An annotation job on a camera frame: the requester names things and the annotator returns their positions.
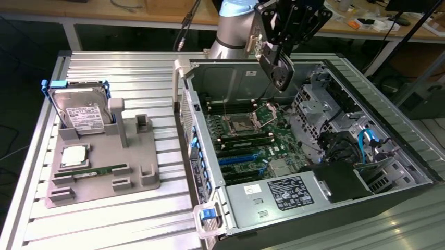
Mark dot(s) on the CPU socket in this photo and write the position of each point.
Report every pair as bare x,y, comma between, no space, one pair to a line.
243,125

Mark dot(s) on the thin metal locking lever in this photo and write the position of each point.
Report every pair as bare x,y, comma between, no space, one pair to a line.
225,109

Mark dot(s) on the blue case latch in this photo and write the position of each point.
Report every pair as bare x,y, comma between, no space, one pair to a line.
206,214

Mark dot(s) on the silver chipset heatsink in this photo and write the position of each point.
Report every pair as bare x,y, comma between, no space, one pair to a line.
279,166

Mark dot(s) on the silver socket cover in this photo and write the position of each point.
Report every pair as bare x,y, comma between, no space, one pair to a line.
266,114

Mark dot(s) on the black plastic cover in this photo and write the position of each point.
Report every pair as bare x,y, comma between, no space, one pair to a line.
341,182

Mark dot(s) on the grey parts rack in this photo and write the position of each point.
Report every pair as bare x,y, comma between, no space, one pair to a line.
139,156

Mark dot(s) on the green Dell motherboard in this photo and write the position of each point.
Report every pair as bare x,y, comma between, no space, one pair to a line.
281,136

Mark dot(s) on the silver disk bay cage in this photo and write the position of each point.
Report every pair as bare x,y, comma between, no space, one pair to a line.
313,106

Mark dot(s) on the black computer tower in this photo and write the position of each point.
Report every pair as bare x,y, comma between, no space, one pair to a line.
424,104

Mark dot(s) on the black monitor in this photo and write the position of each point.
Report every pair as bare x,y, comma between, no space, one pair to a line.
410,5

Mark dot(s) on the blue disk carrier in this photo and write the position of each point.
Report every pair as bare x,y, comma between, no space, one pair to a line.
58,84

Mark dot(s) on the open black PC case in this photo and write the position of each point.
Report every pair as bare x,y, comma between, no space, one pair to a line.
365,221

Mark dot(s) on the green RAM stick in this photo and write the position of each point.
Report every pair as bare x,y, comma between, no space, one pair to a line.
100,170

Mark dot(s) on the silver hard disk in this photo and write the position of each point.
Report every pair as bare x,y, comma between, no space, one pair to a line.
79,109

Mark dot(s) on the white orange device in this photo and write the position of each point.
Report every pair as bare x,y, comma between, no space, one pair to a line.
378,24

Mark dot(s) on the blue expansion slot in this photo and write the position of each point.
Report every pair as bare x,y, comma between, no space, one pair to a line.
237,159

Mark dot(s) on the silver CPU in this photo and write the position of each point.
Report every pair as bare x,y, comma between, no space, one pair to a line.
74,156

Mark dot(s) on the black slanted pole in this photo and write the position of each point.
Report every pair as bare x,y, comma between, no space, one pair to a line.
418,23

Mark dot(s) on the wooden workbench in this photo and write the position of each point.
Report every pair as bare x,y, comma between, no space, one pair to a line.
87,10

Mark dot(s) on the Nvidia graphics card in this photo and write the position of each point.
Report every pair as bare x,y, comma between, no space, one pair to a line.
283,75

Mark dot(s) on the grey power supply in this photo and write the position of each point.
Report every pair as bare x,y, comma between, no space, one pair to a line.
250,208

